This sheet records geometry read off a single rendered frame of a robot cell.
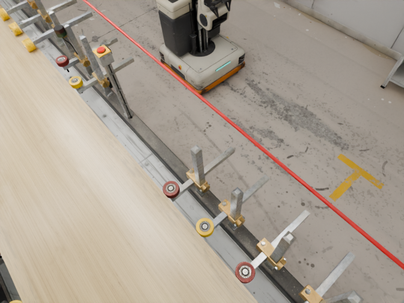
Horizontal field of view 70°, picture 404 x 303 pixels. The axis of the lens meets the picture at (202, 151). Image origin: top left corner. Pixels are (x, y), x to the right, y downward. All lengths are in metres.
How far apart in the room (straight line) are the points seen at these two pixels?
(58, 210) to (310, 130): 2.11
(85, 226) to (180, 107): 1.74
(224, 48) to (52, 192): 2.10
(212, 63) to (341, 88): 1.30
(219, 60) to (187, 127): 0.71
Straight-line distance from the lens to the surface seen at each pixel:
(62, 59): 2.24
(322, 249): 2.34
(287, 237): 1.06
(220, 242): 1.60
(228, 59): 2.92
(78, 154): 1.67
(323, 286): 1.42
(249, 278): 1.28
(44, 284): 1.47
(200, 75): 2.76
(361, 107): 3.11
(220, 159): 1.56
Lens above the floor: 2.17
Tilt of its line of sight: 58 degrees down
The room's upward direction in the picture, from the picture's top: 7 degrees counter-clockwise
